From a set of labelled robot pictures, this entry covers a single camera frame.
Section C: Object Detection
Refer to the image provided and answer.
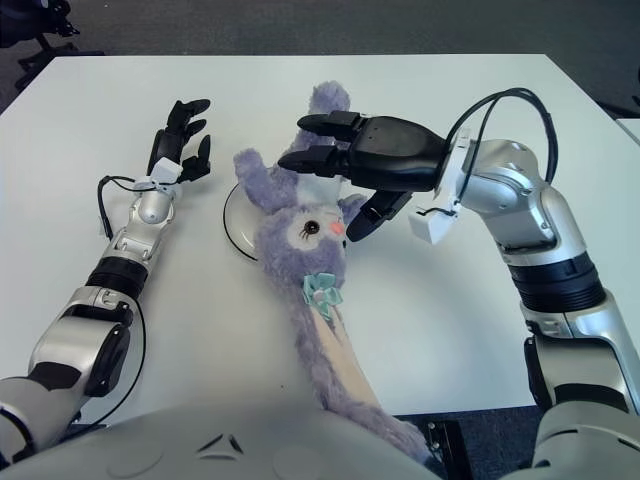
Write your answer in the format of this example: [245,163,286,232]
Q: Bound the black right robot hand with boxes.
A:
[277,112,474,246]

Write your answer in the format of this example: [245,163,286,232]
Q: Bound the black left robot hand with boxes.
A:
[133,98,214,194]

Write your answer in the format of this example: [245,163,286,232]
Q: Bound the white plate black rim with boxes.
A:
[222,182,261,261]

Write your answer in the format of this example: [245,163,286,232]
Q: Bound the purple plush bunny doll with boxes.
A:
[233,82,431,464]

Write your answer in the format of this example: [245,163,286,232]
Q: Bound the white neighbouring desk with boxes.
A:
[617,118,640,151]

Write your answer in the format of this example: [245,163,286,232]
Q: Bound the silver robot torso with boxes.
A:
[4,399,441,480]

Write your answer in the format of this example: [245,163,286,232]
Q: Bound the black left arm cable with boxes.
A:
[69,174,149,427]

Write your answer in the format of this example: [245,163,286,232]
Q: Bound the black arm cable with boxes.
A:
[447,88,557,186]
[69,174,149,427]

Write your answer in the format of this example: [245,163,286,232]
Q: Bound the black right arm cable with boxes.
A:
[447,88,557,186]

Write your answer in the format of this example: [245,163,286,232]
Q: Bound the black table bracket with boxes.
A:
[422,419,471,480]

